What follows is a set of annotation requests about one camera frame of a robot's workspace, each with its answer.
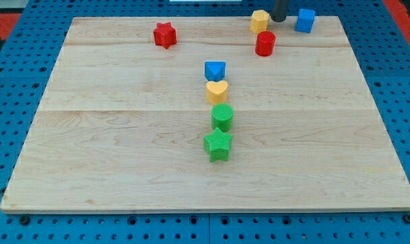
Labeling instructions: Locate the blue cube block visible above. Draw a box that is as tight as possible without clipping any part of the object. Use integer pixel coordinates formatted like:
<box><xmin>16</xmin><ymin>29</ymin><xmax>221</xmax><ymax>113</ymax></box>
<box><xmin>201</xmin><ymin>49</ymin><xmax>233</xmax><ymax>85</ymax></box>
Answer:
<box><xmin>295</xmin><ymin>8</ymin><xmax>316</xmax><ymax>33</ymax></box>

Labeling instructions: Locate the light wooden board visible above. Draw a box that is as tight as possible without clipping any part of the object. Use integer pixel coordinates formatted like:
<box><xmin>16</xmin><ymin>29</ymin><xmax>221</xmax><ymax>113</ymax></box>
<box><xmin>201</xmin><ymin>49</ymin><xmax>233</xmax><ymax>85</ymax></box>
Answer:
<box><xmin>0</xmin><ymin>16</ymin><xmax>410</xmax><ymax>214</ymax></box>

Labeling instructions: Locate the green cylinder block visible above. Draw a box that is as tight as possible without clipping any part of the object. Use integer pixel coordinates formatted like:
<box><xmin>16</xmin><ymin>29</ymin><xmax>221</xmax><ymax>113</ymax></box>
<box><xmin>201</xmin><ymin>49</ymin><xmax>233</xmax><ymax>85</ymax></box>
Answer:
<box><xmin>211</xmin><ymin>103</ymin><xmax>234</xmax><ymax>132</ymax></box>

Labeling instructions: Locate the green star block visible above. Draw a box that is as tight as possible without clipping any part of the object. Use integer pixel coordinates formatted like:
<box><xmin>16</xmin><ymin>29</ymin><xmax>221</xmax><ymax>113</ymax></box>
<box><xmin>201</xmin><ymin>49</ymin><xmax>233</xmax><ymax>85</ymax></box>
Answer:
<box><xmin>203</xmin><ymin>127</ymin><xmax>233</xmax><ymax>162</ymax></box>

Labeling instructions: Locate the yellow heart block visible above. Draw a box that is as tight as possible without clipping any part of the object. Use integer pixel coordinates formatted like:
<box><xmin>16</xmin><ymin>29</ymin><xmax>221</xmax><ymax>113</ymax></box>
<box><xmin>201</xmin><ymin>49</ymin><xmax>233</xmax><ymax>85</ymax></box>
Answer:
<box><xmin>205</xmin><ymin>80</ymin><xmax>228</xmax><ymax>105</ymax></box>

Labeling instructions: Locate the blue triangle block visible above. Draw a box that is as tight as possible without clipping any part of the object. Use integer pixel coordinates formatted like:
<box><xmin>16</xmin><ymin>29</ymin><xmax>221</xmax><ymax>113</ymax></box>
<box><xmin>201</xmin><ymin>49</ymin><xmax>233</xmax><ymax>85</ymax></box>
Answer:
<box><xmin>204</xmin><ymin>61</ymin><xmax>226</xmax><ymax>81</ymax></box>

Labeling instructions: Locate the red star block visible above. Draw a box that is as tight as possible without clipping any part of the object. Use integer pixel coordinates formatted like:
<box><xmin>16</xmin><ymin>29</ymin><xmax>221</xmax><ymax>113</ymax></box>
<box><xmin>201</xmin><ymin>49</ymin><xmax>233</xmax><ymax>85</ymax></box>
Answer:
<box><xmin>153</xmin><ymin>22</ymin><xmax>177</xmax><ymax>49</ymax></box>

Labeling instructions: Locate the red cylinder block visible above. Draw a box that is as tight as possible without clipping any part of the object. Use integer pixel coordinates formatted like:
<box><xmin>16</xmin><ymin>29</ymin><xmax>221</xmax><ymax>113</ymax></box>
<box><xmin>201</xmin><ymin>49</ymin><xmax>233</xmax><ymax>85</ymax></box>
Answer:
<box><xmin>255</xmin><ymin>31</ymin><xmax>276</xmax><ymax>57</ymax></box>

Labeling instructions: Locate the yellow hexagon block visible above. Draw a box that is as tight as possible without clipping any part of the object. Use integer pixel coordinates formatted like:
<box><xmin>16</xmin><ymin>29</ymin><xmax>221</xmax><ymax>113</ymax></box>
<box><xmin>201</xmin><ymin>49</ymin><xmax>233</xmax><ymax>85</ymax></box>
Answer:
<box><xmin>249</xmin><ymin>9</ymin><xmax>270</xmax><ymax>34</ymax></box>

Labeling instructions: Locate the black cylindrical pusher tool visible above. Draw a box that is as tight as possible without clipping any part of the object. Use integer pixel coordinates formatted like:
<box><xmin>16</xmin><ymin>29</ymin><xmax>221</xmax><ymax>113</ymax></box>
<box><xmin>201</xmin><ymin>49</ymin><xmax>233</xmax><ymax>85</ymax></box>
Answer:
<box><xmin>270</xmin><ymin>0</ymin><xmax>290</xmax><ymax>22</ymax></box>

